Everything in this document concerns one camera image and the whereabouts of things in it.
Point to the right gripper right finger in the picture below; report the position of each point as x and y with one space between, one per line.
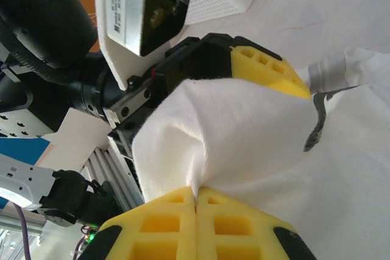
237 229

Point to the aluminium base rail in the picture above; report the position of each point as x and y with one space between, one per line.
115 174

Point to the white t-shirt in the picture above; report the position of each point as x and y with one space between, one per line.
243 150

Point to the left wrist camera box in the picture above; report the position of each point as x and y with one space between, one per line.
137 10

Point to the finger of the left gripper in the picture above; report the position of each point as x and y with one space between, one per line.
274 72

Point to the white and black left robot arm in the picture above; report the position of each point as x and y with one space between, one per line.
18 177

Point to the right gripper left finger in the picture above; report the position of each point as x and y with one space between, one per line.
158 229

